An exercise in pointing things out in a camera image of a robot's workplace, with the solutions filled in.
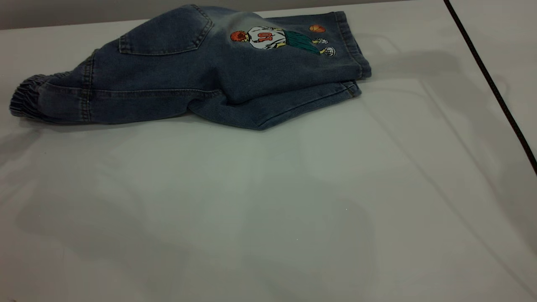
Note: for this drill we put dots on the blue denim shorts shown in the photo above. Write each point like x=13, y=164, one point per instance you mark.
x=176, y=79

